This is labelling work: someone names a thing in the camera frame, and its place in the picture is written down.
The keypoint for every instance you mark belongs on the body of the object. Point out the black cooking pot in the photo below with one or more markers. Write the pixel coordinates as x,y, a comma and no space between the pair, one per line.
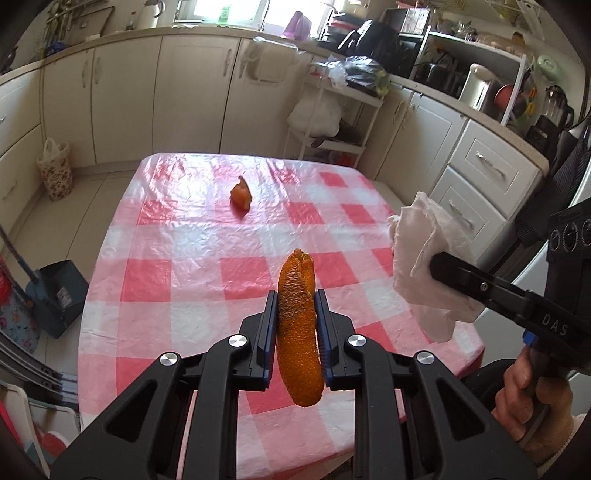
438,76

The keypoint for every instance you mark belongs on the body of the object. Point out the white plastic bag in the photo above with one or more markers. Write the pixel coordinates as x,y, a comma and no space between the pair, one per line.
314,115

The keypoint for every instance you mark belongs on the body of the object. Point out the white rolling cart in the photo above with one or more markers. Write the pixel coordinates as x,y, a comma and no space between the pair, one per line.
341,146

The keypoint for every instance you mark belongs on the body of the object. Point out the black frying pan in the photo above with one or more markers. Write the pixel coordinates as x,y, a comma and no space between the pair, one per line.
346,134

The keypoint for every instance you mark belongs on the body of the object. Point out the pink white checked tablecloth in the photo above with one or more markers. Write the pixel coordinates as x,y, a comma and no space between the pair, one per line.
184,230

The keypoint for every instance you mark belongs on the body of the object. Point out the pale green appliance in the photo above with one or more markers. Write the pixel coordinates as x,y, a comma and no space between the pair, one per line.
547,64

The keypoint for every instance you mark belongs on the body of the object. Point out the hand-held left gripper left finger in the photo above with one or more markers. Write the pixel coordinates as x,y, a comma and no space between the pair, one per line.
270,341

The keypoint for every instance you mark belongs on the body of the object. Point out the kitchen window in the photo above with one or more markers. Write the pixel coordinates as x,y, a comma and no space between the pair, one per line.
249,9

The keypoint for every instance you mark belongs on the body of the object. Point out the floral bin with red bag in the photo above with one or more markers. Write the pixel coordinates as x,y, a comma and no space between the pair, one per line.
18,323

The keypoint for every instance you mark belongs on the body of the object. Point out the black blender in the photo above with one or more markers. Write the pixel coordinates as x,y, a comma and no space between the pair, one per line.
551,115

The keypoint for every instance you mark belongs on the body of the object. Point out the white drawer cabinet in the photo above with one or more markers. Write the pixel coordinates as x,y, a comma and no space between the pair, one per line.
489,152

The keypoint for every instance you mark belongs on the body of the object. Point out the small curled orange peel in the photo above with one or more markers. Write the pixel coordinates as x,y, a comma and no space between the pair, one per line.
241,196

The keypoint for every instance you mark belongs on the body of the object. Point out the dark sliding door track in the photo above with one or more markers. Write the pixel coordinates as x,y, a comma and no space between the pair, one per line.
37,369

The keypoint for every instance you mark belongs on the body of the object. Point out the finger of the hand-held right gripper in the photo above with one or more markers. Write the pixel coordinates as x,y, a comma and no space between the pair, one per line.
480,286

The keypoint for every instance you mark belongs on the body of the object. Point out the green dish soap bottle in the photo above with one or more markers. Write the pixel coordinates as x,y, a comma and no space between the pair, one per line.
225,11

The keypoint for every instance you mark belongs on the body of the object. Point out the white water boiler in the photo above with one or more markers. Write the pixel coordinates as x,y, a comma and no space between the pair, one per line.
478,87

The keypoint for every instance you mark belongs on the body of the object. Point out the thin white napkin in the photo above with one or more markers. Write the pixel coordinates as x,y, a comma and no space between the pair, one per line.
425,258

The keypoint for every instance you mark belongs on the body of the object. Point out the clear plastic bag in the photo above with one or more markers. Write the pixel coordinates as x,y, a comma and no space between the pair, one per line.
334,71

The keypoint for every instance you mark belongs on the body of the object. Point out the grey metal tray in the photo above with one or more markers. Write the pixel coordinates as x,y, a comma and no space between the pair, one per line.
94,21

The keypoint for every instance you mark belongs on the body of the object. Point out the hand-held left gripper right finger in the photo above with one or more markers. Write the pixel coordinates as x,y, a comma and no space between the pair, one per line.
323,341

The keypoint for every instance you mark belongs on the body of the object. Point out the small dark countertop oven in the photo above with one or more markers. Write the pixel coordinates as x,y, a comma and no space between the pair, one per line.
406,21

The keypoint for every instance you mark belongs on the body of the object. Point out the white hanging door caddy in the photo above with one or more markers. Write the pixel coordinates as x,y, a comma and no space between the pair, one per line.
268,60

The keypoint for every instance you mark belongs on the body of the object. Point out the person's right hand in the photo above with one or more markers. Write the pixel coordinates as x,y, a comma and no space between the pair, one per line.
510,401

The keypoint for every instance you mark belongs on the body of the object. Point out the white folding rack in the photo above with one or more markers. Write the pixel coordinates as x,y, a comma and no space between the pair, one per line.
41,406

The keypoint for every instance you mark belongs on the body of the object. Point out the white thermos jug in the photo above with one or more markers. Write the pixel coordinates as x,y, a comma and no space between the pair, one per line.
150,8

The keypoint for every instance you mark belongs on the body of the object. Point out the white table board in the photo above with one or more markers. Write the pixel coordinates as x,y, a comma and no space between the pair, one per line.
383,194

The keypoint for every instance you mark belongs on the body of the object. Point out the white shelf rack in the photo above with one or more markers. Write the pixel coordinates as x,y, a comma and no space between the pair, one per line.
480,48

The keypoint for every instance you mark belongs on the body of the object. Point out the red bowl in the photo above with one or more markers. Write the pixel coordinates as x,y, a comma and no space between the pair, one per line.
505,97

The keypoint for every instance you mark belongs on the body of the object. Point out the person's right forearm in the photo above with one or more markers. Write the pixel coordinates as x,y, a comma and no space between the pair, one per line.
554,445

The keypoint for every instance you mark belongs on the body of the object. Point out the purple plastic container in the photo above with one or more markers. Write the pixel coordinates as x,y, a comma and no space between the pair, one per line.
295,25

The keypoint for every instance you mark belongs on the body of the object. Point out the black air fryer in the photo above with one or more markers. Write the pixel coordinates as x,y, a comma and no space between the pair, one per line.
369,41

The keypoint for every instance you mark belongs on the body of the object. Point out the long orange peel strip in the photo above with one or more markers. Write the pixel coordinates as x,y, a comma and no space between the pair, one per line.
298,341

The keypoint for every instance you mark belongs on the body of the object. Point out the cream kitchen base cabinets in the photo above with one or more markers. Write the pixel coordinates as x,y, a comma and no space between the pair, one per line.
194,92

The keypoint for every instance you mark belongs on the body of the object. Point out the floral waste basket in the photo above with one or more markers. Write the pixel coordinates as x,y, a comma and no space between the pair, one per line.
55,173

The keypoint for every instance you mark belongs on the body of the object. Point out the black microwave oven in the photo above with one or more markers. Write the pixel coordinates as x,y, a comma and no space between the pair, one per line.
411,53

